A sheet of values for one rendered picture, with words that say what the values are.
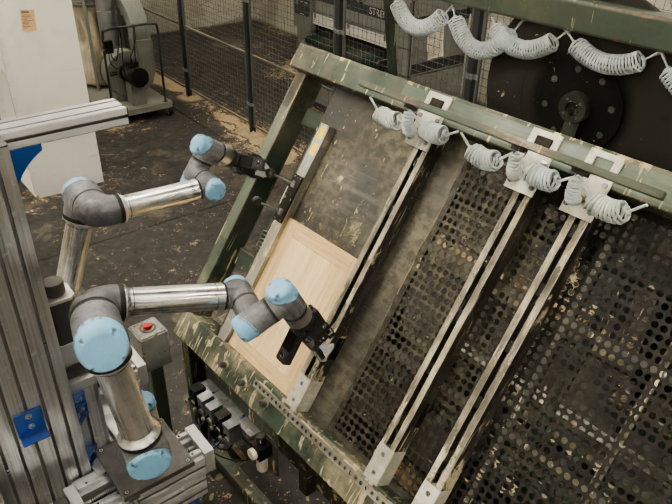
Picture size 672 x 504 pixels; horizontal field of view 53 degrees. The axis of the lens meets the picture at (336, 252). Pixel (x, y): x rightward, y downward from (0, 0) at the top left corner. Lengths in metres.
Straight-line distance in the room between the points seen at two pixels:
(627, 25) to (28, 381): 2.02
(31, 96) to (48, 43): 0.43
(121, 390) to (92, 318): 0.21
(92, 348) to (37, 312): 0.33
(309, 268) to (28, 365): 1.05
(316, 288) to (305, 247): 0.18
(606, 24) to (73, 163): 4.69
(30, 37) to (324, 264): 3.79
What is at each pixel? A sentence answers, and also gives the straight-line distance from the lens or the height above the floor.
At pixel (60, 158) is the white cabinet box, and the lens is 6.06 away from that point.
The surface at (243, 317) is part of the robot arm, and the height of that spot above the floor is 1.57.
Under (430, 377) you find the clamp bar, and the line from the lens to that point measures 2.09.
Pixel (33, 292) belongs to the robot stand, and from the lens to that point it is 1.86.
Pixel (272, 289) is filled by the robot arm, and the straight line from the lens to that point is 1.74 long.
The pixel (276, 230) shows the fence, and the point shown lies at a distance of 2.63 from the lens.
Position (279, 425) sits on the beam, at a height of 0.84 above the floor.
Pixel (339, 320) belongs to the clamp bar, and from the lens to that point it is 2.31.
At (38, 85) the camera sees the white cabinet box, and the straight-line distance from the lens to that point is 5.84.
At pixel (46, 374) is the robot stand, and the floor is 1.37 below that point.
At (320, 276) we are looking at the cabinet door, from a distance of 2.47.
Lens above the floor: 2.63
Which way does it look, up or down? 32 degrees down
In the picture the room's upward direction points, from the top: 1 degrees clockwise
